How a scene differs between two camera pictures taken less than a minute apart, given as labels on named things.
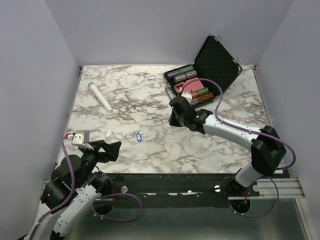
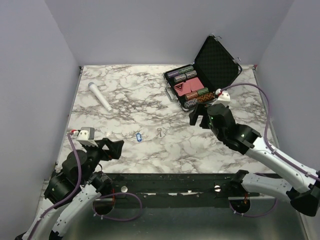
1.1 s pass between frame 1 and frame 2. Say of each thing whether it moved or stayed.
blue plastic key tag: stayed
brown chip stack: stayed
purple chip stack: stayed
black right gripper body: moved
